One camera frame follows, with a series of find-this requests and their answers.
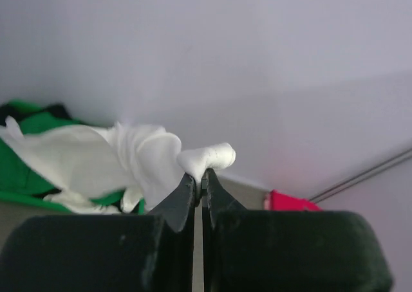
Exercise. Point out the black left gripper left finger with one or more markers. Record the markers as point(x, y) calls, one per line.
point(128, 252)

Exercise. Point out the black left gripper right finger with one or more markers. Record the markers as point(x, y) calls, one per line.
point(260, 250)

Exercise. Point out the white t shirt with print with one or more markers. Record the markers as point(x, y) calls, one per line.
point(86, 163)

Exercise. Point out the red folded t shirt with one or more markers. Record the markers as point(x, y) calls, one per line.
point(281, 202)

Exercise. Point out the green t shirt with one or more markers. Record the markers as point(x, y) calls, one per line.
point(18, 182)

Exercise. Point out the right aluminium corner post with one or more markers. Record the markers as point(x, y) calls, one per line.
point(387, 163)

